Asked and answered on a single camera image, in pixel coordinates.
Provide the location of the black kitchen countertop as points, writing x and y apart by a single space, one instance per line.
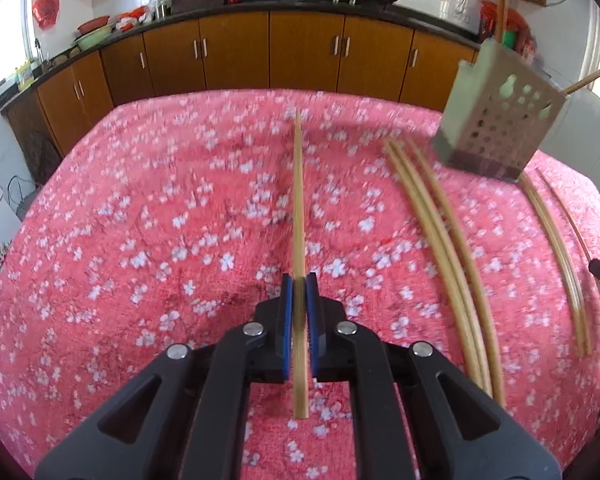
290 2

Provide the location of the red bag of condiment bottles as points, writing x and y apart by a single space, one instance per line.
515 25

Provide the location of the red and white plastic bag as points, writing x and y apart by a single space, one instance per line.
130 17

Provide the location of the clear jar with utensils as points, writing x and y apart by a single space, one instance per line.
161 2

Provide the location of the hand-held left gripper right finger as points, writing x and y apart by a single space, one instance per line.
312 330

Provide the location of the bright window beside sink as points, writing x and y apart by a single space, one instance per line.
0 45

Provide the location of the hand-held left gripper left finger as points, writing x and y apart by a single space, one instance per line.
287 325

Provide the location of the brown lower kitchen cabinets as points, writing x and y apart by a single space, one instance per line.
305 55

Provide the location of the pink floral tablecloth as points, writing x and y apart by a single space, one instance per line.
155 260

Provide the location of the yellow dish soap bottle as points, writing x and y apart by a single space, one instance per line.
24 77

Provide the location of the red hanging plastic bag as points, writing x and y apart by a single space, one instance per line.
46 7

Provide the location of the perforated metal utensil holder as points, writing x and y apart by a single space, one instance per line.
500 125

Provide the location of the metal sink faucet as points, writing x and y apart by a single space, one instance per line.
39 55

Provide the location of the green basin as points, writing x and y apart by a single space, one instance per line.
94 40

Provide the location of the red basin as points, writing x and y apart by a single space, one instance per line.
93 24

